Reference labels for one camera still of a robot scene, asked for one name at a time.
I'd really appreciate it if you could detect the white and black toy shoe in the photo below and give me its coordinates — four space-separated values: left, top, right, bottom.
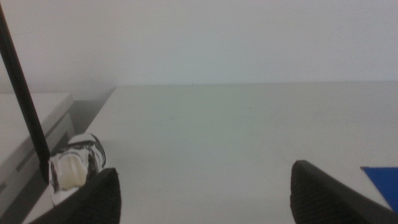
49 133 107 207

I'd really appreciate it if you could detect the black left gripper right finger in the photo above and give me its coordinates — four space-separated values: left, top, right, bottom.
289 159 398 224

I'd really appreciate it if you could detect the black braided cable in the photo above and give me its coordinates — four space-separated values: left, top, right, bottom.
0 2 52 184

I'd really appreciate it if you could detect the white side shelf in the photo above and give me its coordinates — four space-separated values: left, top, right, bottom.
0 92 77 218

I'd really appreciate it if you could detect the blue rectangular mat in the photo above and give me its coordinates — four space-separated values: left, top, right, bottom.
360 166 398 213

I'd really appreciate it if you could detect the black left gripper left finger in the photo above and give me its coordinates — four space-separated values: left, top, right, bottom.
27 167 122 224

